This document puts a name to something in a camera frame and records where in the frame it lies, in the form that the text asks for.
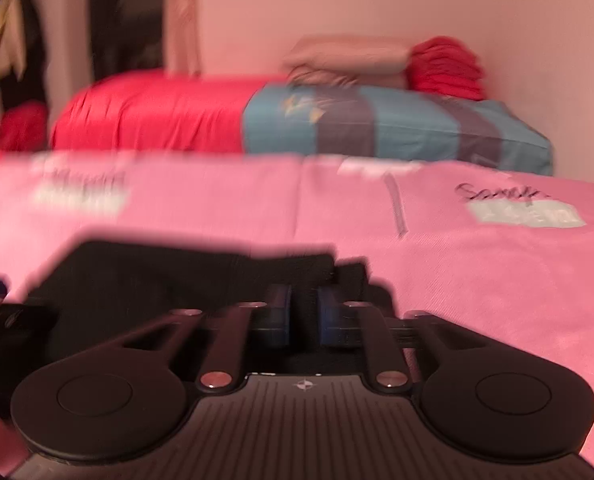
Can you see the red mattress cover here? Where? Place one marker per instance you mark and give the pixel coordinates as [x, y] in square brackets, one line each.
[148, 110]

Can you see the pink printed bedsheet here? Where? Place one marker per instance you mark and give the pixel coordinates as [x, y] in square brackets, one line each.
[509, 254]

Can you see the black pants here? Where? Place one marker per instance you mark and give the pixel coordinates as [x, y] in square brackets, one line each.
[103, 289]

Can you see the folded beige blanket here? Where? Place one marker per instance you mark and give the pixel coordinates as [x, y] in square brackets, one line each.
[346, 60]

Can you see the red cloth pile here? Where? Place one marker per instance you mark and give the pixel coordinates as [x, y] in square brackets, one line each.
[24, 128]

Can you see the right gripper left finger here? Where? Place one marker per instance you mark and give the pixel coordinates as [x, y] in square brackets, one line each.
[203, 352]

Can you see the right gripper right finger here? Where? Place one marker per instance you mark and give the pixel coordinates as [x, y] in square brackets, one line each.
[383, 341]

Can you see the folded red blanket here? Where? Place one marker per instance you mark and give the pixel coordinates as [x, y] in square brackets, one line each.
[444, 66]

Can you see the dark window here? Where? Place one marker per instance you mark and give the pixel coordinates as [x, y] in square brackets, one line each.
[125, 35]

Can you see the pink curtain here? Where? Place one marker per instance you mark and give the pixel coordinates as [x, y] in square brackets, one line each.
[180, 37]

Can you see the hanging clothes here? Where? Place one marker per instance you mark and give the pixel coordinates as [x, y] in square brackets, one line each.
[23, 55]

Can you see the teal grey striped pillow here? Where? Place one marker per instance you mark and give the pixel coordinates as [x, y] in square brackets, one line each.
[388, 123]

